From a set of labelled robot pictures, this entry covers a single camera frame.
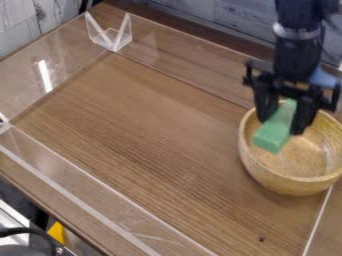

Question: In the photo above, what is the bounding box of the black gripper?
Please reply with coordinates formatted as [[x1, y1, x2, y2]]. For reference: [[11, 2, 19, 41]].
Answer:
[[243, 61, 342, 135]]

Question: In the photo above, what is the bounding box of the yellow tag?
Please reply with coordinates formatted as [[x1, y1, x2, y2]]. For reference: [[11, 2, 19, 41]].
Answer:
[[48, 222, 65, 244]]

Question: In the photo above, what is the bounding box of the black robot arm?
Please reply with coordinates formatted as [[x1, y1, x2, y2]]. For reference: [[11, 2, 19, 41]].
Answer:
[[243, 0, 342, 135]]

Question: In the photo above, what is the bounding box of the brown wooden bowl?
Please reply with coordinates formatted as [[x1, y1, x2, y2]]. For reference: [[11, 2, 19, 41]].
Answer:
[[238, 109, 342, 196]]

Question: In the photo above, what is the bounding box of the green rectangular block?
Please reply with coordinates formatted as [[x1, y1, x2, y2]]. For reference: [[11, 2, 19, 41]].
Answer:
[[252, 99, 296, 154]]

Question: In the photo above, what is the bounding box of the clear acrylic corner bracket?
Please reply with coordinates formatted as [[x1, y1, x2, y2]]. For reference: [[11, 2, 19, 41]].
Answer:
[[84, 13, 132, 52]]

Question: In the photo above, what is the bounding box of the clear acrylic tray wall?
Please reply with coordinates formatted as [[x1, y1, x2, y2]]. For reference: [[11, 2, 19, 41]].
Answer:
[[0, 119, 216, 256]]

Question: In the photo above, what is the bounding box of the black cable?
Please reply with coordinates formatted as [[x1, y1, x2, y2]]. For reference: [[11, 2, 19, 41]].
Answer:
[[0, 227, 59, 256]]

